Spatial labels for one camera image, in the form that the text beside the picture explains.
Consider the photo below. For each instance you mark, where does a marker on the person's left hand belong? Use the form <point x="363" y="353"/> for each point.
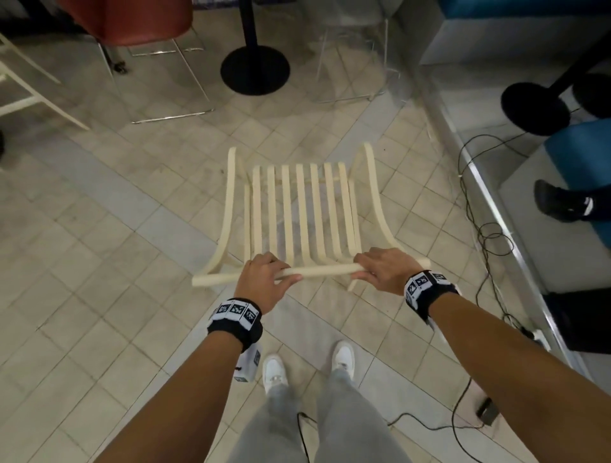
<point x="260" y="281"/>

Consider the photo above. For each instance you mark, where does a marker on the person's right hand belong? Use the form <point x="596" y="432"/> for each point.
<point x="389" y="269"/>

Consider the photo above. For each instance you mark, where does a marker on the cream wooden slatted chair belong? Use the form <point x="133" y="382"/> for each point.
<point x="300" y="214"/>

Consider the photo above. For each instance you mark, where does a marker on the person's right forearm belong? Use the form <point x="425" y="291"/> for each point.
<point x="515" y="381"/>

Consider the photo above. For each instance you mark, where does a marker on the person's left forearm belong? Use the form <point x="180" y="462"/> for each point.
<point x="186" y="396"/>

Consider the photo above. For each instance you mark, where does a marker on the person's white left shoe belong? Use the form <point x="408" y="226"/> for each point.
<point x="274" y="374"/>

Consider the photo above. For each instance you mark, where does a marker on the person's white shoe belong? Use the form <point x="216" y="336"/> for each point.
<point x="274" y="374"/>
<point x="343" y="357"/>

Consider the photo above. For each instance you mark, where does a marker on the person's white right shoe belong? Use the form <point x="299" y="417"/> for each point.
<point x="343" y="357"/>

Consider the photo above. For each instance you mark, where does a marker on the person's grey left trouser leg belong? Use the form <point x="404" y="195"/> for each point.
<point x="277" y="429"/>

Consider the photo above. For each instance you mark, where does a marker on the person's grey trouser leg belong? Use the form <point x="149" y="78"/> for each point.
<point x="358" y="424"/>
<point x="277" y="429"/>

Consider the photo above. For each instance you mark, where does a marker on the person's grey right trouser leg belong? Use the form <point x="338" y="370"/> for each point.
<point x="358" y="424"/>

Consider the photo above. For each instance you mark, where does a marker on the red upholstered chair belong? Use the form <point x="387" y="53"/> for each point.
<point x="129" y="19"/>

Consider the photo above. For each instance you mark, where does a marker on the white plug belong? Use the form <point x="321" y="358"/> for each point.
<point x="537" y="336"/>

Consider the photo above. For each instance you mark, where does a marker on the black power adapter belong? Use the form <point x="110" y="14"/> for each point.
<point x="488" y="411"/>

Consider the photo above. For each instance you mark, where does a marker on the black round table base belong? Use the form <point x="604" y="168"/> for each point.
<point x="255" y="71"/>
<point x="534" y="109"/>
<point x="594" y="95"/>

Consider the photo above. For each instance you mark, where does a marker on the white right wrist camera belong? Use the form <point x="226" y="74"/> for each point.
<point x="436" y="331"/>

